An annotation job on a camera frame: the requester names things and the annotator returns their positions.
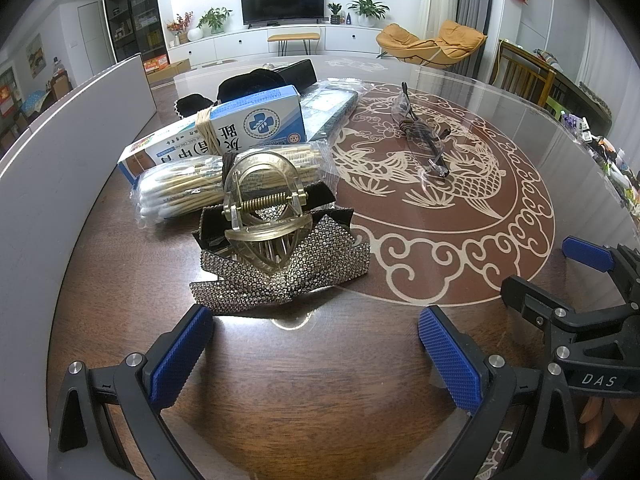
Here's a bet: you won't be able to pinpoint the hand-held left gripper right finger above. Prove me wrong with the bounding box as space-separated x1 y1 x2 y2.
418 305 583 480

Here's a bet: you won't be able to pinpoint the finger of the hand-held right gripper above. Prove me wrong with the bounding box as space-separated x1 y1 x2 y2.
561 236 640 306
501 275 640 345

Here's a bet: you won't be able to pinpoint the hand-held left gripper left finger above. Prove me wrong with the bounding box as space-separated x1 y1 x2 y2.
47 304 216 480

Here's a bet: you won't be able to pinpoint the clear claw hair clip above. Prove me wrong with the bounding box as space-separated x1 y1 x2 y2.
221 151 307 276

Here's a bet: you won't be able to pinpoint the rhinestone bow hair clip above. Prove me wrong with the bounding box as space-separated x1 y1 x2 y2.
189 182 372 318

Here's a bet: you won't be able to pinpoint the cotton swab pack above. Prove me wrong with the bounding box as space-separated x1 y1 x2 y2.
129 142 341 231

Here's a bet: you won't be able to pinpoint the blue and white carton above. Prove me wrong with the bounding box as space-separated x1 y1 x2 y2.
117 85 307 186

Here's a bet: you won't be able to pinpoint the black velvet bow hair clip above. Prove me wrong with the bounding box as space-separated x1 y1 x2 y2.
172 67 301 121

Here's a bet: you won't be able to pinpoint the person's right hand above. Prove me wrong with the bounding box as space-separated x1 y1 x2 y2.
579 396 640 453

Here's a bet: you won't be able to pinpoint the pile of small packets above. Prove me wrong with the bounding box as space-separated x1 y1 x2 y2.
560 110 640 221

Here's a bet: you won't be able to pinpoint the dark wooden sideboard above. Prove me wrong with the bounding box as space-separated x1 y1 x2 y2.
550 67 613 136

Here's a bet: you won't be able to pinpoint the wooden chair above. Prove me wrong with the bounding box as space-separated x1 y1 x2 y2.
490 40 557 103

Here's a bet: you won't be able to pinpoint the clear-framed eyeglasses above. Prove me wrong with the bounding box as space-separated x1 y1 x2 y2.
392 84 451 178

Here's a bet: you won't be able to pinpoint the white partition board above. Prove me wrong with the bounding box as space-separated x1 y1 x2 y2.
0 54 158 461

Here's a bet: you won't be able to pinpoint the tan rubber band bundle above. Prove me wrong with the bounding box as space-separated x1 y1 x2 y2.
194 107 223 157

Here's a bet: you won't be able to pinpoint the orange rocking lounge chair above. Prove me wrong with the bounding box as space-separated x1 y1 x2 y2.
376 20 488 68

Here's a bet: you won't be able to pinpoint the plastic-wrapped grey pad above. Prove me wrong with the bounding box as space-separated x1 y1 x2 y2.
300 80 361 143

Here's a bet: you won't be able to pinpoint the table with blue cloth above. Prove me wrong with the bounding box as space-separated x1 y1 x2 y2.
20 89 51 112

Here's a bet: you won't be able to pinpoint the black box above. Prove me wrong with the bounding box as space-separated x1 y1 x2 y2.
272 59 317 96

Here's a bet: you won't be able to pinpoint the white television cabinet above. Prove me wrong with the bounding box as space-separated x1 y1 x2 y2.
166 24 386 63

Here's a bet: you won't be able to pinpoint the large-leaf potted plant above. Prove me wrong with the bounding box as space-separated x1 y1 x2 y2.
347 0 390 28

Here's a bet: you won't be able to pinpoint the red flower vase arrangement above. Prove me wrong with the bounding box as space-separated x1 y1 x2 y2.
166 11 195 45

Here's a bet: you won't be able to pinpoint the white door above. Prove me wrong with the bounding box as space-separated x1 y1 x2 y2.
77 2 101 73

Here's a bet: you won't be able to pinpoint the wooden bench with metal legs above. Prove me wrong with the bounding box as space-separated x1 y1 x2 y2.
267 33 321 57

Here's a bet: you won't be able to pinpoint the bushy green potted plant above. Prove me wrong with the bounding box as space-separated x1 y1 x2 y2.
197 7 233 36

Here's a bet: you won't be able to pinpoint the dark glass display cabinet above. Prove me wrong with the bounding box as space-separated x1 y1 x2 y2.
100 0 168 63

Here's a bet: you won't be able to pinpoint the flat screen television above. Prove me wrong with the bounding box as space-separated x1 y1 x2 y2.
240 0 325 28

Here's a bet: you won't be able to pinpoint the framed wall painting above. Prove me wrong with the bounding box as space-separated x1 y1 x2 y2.
26 34 47 78

